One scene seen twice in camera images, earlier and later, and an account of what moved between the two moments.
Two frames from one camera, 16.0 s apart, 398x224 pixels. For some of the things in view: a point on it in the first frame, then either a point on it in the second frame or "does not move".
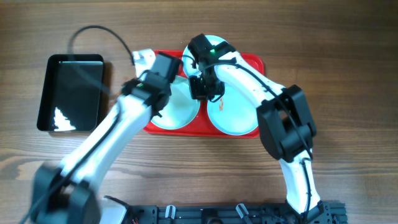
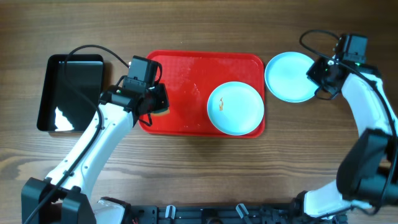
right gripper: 197,93 -> 313,74
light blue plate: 190,65 -> 286,77
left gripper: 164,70 -> 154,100
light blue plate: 183,108 -> 291,88
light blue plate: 232,114 does not move
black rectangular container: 72,94 does not move
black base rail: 324,213 does not move
